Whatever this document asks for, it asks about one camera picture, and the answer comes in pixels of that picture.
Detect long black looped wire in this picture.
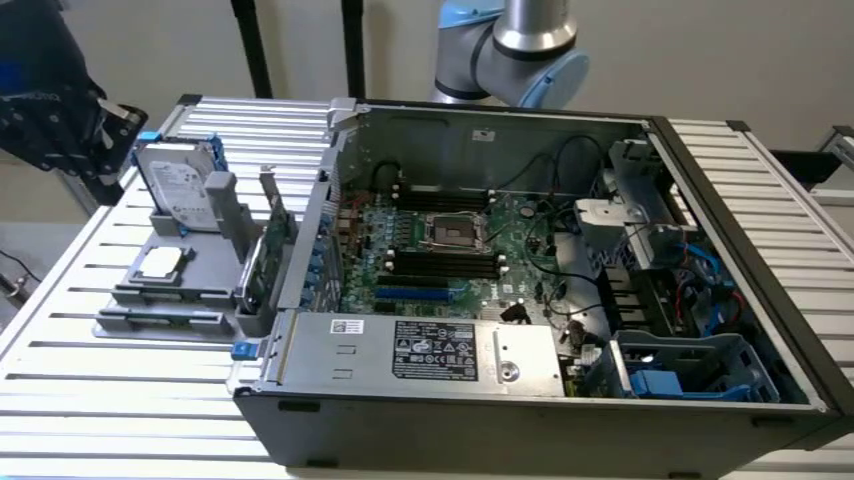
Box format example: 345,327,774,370
554,133,610,202

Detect metal drive cage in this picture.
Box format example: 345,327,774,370
602,138,703,272

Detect short black wire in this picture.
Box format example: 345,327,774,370
371,160,403,190

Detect green graphics card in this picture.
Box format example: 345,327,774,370
239,166,296,315

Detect blue wire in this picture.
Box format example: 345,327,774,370
671,239,730,333

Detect silver CPU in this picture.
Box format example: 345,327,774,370
135,246,189,277

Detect CPU socket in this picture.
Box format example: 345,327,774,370
415,211,499,252

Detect black bracket beside table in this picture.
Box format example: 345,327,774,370
766,148,854,187

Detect black RAM slot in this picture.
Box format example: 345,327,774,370
397,196,495,206
397,191,493,201
385,254,504,265
387,248,503,259
384,259,505,270
383,265,507,276
397,185,493,195

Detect green RAM stick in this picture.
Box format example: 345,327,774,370
123,318,216,329
140,292,221,303

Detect silver power supply unit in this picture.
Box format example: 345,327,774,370
275,311,570,399

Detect thick black pole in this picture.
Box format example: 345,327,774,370
229,0,276,99

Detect grey blue disk bay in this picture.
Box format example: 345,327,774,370
588,328,783,402

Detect green motherboard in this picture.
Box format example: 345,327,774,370
331,191,570,322

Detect red wire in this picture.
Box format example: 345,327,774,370
723,288,750,324

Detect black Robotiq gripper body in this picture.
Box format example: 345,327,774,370
0,0,109,174

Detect grey parts rack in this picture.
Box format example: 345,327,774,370
92,172,296,342

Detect hard disk with blue rails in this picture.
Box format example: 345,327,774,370
131,130,229,235

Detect thin black pole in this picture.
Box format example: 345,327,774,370
343,0,369,99

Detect aluminium frame profile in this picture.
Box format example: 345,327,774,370
810,126,854,202

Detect black open PC case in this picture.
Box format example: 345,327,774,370
229,96,854,480

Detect blue expansion slot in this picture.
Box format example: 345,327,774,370
375,286,451,302

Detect thin black cable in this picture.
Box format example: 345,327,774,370
0,249,38,304

